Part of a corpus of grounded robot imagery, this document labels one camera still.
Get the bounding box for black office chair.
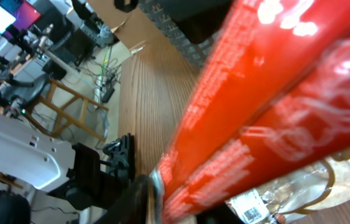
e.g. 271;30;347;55
35;1;95;67

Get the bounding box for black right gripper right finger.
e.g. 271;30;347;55
196;203;244;224

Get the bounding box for white brown snack wrapper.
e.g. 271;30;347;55
226;151;350;224

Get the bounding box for wooden stool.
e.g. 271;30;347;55
24;79;109;141

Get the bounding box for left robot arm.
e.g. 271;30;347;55
0;114;145;223

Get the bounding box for grey plastic mesh basket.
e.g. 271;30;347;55
139;0;232;68

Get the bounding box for floor power strip cables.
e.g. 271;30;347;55
81;45;122;110

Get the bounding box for upper pink computer monitor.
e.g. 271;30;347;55
0;0;41;35

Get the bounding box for brown cardboard box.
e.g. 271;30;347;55
88;0;147;49

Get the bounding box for red white snack bar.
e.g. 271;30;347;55
155;0;350;223

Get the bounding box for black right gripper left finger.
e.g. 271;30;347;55
95;175;150;224

